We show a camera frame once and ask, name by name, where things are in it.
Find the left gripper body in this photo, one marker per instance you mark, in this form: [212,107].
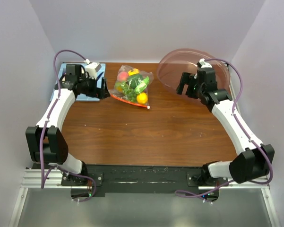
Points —
[89,85]

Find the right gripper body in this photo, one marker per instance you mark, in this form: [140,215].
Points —
[199,88]

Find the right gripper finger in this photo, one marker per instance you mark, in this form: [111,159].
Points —
[189,91]
[182,83]

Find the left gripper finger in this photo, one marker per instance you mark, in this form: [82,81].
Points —
[104,83]
[104,93]

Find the large clear plastic bowl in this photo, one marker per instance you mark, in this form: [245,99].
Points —
[173,64]

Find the green fake grapes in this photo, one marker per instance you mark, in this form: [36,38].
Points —
[129,94]

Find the clear zip top bag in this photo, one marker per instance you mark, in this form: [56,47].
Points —
[143,86]

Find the green fake bell pepper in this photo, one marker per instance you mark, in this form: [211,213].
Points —
[134,80]

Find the yellow fake lemon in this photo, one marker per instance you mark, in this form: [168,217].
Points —
[142,98]

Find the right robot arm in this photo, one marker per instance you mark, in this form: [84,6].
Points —
[254,158]

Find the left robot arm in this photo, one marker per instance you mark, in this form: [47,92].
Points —
[46,143]

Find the fake peach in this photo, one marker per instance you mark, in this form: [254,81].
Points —
[122,76]

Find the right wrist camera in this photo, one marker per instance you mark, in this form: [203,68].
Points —
[203,64]

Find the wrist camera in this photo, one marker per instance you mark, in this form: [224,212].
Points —
[92,68]
[203,64]

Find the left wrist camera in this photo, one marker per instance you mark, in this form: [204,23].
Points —
[92,68]

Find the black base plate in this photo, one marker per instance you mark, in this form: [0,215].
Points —
[148,179]

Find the aluminium rail frame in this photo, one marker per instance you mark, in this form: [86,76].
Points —
[36,177]

